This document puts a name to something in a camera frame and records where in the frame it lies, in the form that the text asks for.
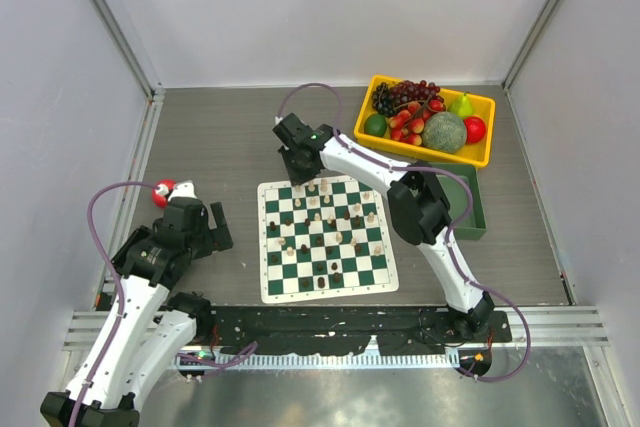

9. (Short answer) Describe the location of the red apple in bin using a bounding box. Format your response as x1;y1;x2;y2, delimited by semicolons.
464;116;487;145

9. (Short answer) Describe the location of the aluminium frame rail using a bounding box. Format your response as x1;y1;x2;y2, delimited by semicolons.
64;304;609;383

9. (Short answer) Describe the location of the black grape bunch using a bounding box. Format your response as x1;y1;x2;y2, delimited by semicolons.
372;82;395;118

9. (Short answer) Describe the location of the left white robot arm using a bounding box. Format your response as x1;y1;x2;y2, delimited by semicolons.
40;197;233;426

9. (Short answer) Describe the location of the green netted melon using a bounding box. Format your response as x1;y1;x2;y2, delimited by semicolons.
422;112;467;154

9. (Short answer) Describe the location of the red cherry bunch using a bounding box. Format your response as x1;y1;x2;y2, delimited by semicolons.
388;100;446;146

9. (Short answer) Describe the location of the green lime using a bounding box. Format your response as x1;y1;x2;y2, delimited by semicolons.
363;113;388;137

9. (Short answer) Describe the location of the green plastic tray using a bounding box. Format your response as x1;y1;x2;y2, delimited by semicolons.
431;163;487;241

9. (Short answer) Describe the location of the red apple on table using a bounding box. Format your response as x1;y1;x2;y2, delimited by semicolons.
151;179;176;209

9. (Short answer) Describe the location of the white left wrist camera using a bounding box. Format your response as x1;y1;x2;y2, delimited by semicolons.
168;180;197;203

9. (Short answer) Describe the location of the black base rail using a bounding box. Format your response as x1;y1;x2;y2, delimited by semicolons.
186;306;513;357

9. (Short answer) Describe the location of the dark red grape bunch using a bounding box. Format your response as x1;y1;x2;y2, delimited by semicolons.
389;80;444;106

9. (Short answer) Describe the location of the green yellow pear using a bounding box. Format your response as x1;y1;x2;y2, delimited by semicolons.
448;92;474;120

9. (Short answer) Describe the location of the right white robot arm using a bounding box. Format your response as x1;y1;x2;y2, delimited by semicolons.
273;113;494;341

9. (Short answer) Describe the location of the yellow plastic fruit bin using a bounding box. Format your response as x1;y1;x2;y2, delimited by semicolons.
353;75;496;168

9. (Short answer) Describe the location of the green white chess board mat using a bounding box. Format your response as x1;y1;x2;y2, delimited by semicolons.
257;175;399;305

